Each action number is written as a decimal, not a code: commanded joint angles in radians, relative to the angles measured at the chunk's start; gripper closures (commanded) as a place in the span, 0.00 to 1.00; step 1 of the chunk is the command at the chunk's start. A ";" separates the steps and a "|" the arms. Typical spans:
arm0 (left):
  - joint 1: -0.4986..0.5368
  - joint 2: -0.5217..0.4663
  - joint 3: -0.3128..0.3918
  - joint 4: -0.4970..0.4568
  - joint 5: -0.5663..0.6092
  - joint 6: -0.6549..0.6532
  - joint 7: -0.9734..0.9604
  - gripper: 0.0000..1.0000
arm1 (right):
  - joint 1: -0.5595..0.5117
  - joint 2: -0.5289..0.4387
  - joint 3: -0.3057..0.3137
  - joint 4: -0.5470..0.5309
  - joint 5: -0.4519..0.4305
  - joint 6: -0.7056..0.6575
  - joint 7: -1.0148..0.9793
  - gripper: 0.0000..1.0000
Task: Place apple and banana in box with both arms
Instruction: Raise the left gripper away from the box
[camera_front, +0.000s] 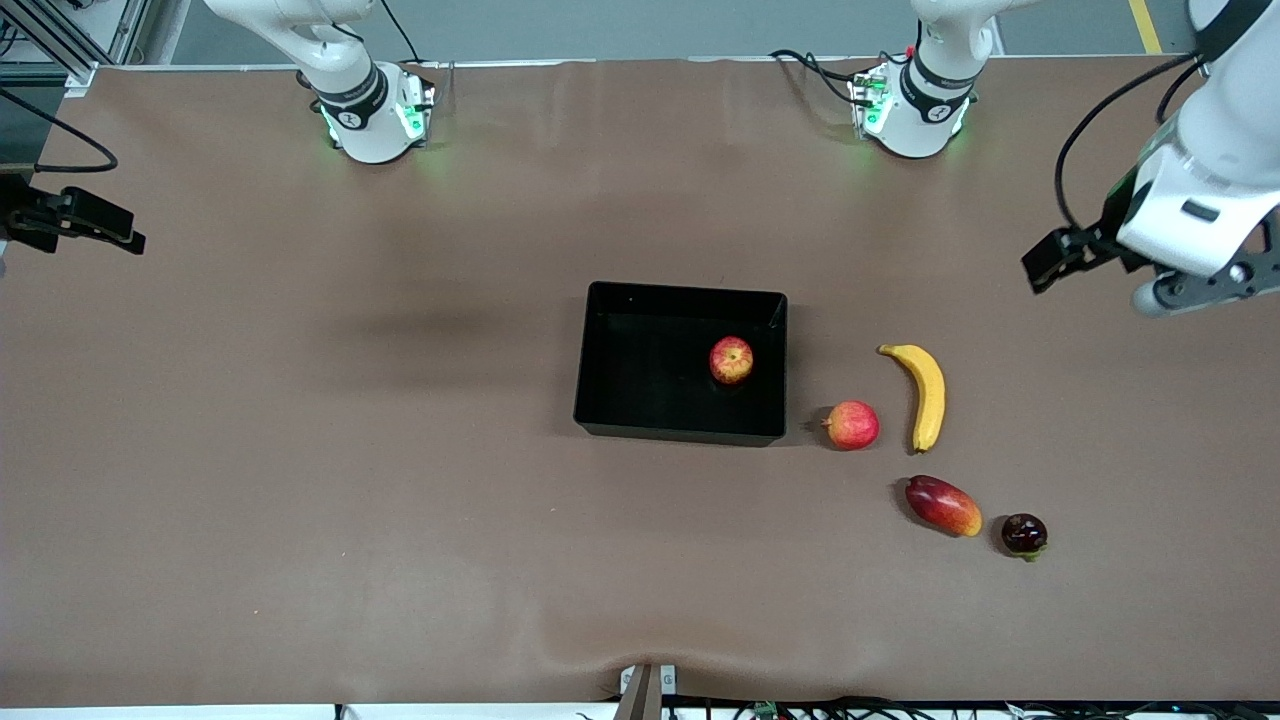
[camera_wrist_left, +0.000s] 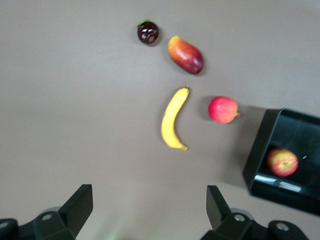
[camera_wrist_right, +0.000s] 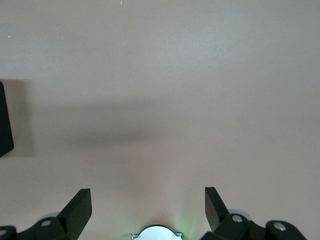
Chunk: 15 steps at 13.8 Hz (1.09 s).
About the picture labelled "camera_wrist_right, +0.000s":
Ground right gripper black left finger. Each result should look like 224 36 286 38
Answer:
0 188 93 240

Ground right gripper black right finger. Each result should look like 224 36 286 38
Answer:
199 186 309 240

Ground black plastic box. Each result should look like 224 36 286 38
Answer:
0 80 15 159

